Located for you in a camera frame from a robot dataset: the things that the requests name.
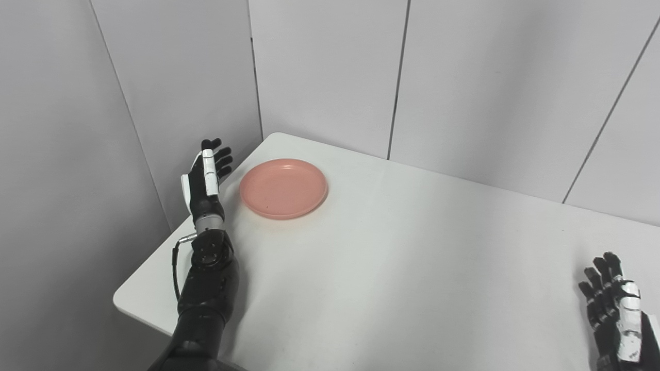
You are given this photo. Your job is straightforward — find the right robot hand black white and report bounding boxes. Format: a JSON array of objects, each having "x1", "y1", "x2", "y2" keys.
[{"x1": 577, "y1": 251, "x2": 660, "y2": 371}]

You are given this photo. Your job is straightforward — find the pink round plate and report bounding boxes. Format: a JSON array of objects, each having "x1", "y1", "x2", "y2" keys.
[{"x1": 239, "y1": 159, "x2": 329, "y2": 221}]

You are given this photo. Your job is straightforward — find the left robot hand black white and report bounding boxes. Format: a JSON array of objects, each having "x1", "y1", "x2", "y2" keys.
[{"x1": 180, "y1": 138, "x2": 234, "y2": 220}]

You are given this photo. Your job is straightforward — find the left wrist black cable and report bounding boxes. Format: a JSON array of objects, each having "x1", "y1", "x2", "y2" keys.
[{"x1": 172, "y1": 233, "x2": 199, "y2": 302}]

